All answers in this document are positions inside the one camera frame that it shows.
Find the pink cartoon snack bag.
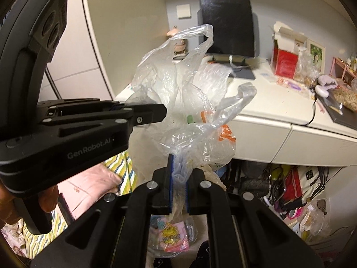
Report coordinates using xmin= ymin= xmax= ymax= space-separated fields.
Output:
xmin=157 ymin=217 xmax=189 ymax=253

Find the clear plastic bag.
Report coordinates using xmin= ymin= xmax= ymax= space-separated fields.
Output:
xmin=125 ymin=24 xmax=257 ymax=223

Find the person's left hand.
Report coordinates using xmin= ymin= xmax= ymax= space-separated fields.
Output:
xmin=0 ymin=179 xmax=60 ymax=229

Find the striped yellow bedsheet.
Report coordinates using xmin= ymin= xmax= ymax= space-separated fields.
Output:
xmin=22 ymin=151 xmax=137 ymax=259

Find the pink pillow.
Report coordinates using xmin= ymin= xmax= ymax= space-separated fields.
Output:
xmin=58 ymin=163 xmax=122 ymax=220

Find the round head figurine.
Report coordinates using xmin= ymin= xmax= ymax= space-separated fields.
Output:
xmin=166 ymin=26 xmax=186 ymax=60

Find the white desk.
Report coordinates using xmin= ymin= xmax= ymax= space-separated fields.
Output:
xmin=114 ymin=57 xmax=357 ymax=168

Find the black tablet screen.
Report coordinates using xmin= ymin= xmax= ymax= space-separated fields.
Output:
xmin=200 ymin=0 xmax=255 ymax=57

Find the black notebook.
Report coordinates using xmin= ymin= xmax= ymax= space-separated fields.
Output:
xmin=319 ymin=90 xmax=357 ymax=130

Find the white computer mouse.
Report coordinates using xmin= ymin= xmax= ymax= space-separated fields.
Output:
xmin=315 ymin=85 xmax=329 ymax=98

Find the torn white red box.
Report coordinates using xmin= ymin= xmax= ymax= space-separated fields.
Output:
xmin=270 ymin=21 xmax=307 ymax=79

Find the bag of nuts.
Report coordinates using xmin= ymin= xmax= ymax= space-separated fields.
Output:
xmin=333 ymin=88 xmax=357 ymax=112

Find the pink small shelf rack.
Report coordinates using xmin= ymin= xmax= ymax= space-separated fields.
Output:
xmin=330 ymin=57 xmax=356 ymax=85

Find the framed picture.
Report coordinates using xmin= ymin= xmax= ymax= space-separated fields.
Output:
xmin=306 ymin=39 xmax=326 ymax=74

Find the white wall switch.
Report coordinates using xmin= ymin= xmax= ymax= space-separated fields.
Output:
xmin=176 ymin=4 xmax=191 ymax=19

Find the black cable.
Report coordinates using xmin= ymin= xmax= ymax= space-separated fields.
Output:
xmin=302 ymin=89 xmax=320 ymax=127

